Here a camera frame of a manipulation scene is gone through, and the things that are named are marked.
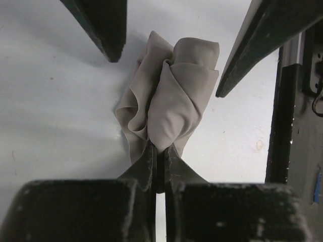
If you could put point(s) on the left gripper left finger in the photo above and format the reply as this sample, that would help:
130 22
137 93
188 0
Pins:
121 209

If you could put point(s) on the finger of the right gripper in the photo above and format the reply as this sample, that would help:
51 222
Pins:
104 21
267 26

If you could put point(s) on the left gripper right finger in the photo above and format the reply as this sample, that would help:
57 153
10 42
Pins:
197 210

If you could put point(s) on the grey underwear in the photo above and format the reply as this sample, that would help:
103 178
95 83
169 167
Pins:
168 93

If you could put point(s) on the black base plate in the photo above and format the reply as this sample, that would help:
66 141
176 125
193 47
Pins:
295 150

